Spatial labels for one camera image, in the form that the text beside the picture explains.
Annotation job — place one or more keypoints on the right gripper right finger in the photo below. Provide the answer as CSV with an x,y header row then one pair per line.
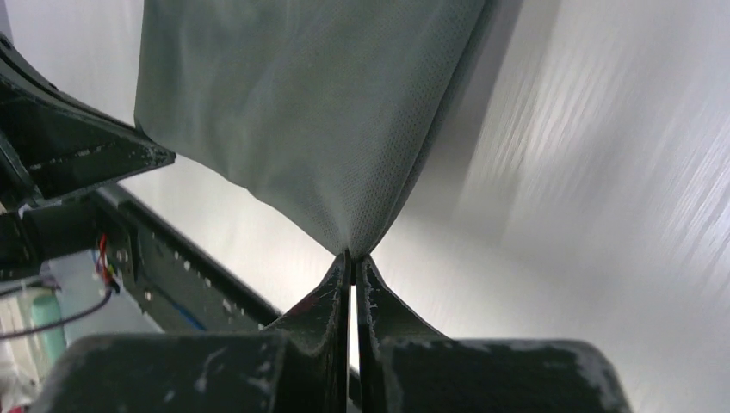
x,y
406,365

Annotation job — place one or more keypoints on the dark grey t-shirt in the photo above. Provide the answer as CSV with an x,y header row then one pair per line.
x,y
323,110

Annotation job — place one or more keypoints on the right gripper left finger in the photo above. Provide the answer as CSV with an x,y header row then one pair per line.
x,y
299,363

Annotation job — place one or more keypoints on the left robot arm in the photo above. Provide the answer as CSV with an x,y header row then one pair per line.
x,y
33,235

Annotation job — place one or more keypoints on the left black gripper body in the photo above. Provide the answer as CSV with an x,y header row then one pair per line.
x,y
54,147

